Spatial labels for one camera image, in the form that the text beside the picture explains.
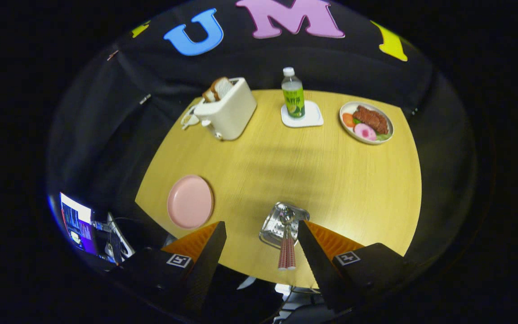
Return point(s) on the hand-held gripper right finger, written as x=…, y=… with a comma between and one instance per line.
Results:
x=315, y=256

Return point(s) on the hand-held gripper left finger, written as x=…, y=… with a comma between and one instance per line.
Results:
x=209, y=256

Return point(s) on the pink round plate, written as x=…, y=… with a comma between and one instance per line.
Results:
x=190, y=202

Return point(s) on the round plate with food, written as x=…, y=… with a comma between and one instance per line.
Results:
x=349, y=132

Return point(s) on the pink ham slice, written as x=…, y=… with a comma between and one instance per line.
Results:
x=365, y=132

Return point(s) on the divided white condiment dish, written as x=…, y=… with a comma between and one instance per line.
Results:
x=188, y=121

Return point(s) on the open laptop lit screen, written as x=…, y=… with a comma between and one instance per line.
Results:
x=77, y=220

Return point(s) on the white square coaster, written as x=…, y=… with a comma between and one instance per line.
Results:
x=315, y=118

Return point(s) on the orange carrot slice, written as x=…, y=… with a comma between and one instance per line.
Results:
x=348, y=120

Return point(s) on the cream white toaster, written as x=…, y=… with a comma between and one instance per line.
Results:
x=232, y=112

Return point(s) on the brown meat piece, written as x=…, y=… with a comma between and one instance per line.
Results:
x=371, y=119

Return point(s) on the green label drink bottle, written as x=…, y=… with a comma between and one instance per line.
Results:
x=293, y=99

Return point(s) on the toast bread slice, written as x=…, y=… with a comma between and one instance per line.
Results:
x=208, y=95
x=222, y=87

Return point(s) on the small metal clip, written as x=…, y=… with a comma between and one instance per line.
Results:
x=145, y=99

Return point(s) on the small red clip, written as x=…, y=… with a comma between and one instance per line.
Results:
x=113, y=55

